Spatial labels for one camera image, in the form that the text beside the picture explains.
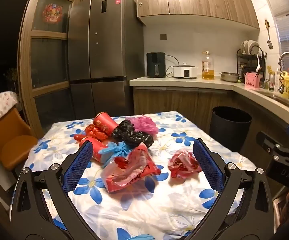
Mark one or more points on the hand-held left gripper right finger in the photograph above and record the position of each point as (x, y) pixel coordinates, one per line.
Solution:
(207, 165)

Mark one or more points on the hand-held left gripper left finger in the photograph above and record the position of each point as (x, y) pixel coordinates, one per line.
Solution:
(78, 165)

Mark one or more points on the red pink bag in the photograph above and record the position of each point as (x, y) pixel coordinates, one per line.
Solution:
(183, 163)

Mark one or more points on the red paper cup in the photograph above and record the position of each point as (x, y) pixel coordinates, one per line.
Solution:
(105, 122)
(98, 150)

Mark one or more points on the shiny red bag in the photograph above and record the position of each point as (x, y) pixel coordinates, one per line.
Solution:
(94, 132)

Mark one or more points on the black trash bin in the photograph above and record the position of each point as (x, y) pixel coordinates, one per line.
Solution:
(230, 130)

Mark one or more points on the blue plastic bag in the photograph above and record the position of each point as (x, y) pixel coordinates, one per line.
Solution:
(114, 150)

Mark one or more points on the red transparent plastic bag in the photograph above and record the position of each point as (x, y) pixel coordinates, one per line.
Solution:
(129, 172)

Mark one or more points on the black plastic bag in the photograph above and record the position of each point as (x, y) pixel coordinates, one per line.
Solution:
(129, 135)

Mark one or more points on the pink plastic bag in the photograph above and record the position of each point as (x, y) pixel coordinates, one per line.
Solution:
(144, 125)

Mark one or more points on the steel sink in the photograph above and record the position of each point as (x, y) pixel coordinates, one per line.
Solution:
(277, 97)

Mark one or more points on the yellow detergent bottle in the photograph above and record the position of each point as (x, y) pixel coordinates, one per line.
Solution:
(287, 85)

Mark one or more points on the white soap bottle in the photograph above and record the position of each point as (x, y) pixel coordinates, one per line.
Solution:
(276, 82)

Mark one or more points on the pink utensil holder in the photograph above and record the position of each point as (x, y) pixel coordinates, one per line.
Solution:
(252, 82)

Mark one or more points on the wooden base cabinet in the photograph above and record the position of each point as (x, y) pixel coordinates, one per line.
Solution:
(172, 102)

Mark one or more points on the orange chair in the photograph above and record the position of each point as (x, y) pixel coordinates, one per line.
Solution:
(9, 140)

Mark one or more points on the steel basin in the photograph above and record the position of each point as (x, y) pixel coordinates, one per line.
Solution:
(229, 77)

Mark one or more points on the blue floral tablecloth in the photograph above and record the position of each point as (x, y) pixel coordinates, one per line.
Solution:
(139, 210)

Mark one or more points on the white ladle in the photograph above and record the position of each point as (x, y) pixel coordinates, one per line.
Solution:
(258, 66)

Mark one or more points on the black dish rack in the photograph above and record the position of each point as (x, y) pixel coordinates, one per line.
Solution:
(242, 65)

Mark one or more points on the cooking oil bottle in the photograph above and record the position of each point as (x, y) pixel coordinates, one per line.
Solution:
(208, 71)

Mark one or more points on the hanging metal spatula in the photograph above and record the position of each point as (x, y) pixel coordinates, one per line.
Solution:
(270, 43)

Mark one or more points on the white electric cooker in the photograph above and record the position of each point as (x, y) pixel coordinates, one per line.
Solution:
(184, 72)

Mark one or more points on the white plate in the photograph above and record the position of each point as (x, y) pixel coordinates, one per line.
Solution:
(254, 45)
(245, 46)

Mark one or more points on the beige kitchen countertop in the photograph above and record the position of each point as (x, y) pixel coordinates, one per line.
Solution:
(139, 81)

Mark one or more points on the grey steel refrigerator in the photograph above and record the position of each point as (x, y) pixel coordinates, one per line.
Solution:
(104, 55)

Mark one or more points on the black air fryer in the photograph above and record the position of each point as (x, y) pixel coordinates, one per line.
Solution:
(155, 63)

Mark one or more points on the wooden glass panel door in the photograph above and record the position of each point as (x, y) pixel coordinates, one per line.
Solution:
(25, 55)

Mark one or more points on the red round door decoration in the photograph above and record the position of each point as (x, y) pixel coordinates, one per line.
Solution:
(52, 13)

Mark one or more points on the dark wall socket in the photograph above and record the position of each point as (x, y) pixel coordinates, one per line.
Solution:
(163, 37)

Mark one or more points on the wooden wall cabinet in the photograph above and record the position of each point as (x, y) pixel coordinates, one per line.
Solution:
(197, 0)

